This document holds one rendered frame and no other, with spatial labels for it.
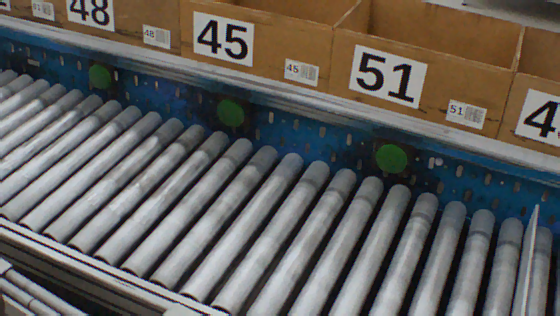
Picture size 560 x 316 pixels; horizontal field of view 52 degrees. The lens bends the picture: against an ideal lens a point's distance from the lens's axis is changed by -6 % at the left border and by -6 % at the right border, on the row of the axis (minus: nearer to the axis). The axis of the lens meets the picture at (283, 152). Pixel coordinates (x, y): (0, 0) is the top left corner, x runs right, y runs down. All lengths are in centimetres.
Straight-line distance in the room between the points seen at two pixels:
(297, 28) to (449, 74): 35
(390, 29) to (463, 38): 19
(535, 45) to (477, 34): 14
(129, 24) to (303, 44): 48
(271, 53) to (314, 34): 12
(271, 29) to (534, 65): 66
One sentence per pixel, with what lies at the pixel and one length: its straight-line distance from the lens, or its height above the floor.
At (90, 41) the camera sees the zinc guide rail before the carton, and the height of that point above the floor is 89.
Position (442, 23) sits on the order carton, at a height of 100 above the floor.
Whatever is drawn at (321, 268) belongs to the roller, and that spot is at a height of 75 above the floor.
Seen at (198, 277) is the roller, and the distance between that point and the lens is 112.
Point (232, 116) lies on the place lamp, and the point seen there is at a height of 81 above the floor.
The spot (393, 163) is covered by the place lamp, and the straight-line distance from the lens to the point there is 133.
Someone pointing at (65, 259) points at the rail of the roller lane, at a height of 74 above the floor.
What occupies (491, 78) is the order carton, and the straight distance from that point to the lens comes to 128.
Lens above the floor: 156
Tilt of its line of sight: 35 degrees down
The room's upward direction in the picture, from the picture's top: 4 degrees clockwise
